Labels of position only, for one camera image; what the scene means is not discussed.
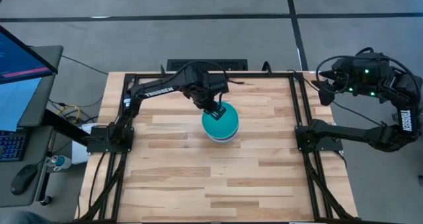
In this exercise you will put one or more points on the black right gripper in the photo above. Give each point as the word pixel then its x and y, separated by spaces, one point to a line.
pixel 342 77

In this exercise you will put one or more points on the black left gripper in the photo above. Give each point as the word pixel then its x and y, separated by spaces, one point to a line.
pixel 205 98

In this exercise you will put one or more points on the green plastic bowl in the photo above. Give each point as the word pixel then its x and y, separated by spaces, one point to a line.
pixel 224 125

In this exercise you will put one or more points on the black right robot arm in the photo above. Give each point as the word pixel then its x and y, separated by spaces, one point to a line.
pixel 347 133

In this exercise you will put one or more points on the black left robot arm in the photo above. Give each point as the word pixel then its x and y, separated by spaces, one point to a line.
pixel 158 92

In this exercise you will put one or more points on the black perforated panel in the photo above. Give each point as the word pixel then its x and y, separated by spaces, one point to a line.
pixel 185 65

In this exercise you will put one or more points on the white box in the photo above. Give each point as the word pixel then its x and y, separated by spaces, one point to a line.
pixel 79 151

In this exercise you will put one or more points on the white bottle blue cap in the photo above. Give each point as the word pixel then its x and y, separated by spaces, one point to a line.
pixel 61 162

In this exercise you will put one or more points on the grey side desk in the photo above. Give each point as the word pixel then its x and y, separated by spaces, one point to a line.
pixel 43 95

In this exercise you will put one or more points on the light blue lit screen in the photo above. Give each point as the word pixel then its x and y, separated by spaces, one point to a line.
pixel 16 101

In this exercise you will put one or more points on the black computer monitor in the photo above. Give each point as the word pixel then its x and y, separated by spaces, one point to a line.
pixel 20 59

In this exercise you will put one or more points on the black computer mouse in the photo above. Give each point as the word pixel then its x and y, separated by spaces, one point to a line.
pixel 23 179

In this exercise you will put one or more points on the black backlit keyboard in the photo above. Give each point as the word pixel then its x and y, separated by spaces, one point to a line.
pixel 11 146

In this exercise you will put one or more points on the black metal table frame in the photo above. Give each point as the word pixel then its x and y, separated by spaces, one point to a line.
pixel 251 74

